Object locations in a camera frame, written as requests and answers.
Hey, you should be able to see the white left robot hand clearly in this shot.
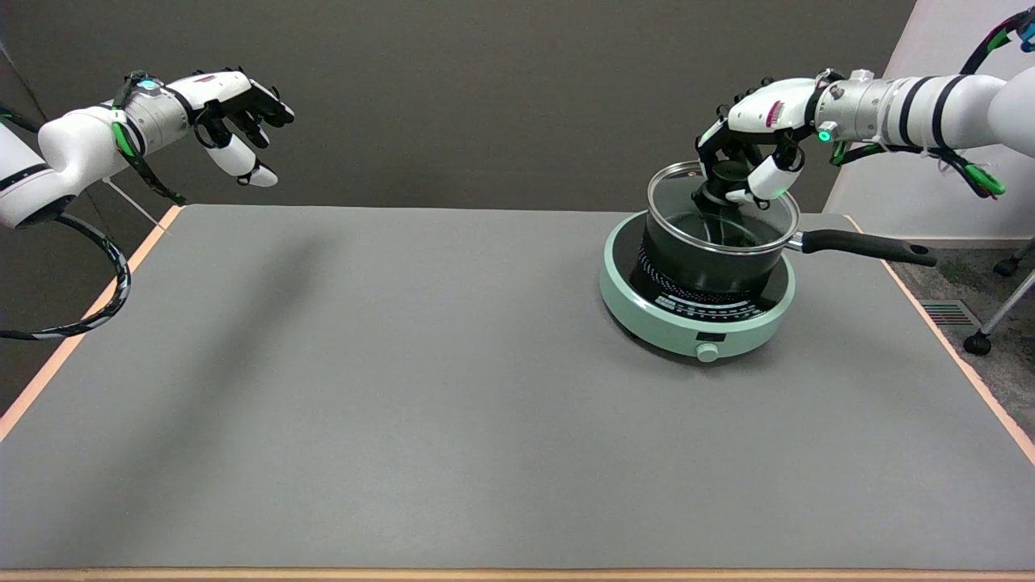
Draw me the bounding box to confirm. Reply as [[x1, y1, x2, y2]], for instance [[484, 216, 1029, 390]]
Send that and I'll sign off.
[[168, 67, 295, 188]]

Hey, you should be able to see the grey wheeled chair leg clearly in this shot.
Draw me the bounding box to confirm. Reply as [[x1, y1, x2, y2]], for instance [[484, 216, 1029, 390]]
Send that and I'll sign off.
[[963, 242, 1035, 357]]

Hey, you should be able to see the grey floor vent grille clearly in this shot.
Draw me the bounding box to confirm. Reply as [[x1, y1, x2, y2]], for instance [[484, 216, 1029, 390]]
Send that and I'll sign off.
[[919, 299, 982, 328]]

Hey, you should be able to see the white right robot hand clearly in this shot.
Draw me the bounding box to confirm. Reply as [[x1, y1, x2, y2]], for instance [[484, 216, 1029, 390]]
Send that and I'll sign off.
[[695, 73, 826, 209]]

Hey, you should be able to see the glass pot lid black knob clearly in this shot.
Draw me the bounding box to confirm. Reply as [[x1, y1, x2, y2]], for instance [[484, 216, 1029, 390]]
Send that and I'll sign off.
[[647, 160, 801, 255]]

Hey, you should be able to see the black saucepan with long handle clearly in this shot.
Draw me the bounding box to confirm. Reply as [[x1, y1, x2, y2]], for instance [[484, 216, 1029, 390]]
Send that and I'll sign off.
[[641, 212, 939, 297]]

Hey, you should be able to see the mint green induction cooker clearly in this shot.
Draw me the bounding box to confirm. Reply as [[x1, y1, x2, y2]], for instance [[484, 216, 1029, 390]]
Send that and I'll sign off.
[[599, 210, 797, 363]]

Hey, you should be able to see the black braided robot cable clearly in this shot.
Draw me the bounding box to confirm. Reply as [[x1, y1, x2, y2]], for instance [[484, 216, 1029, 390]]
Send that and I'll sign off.
[[0, 212, 132, 341]]

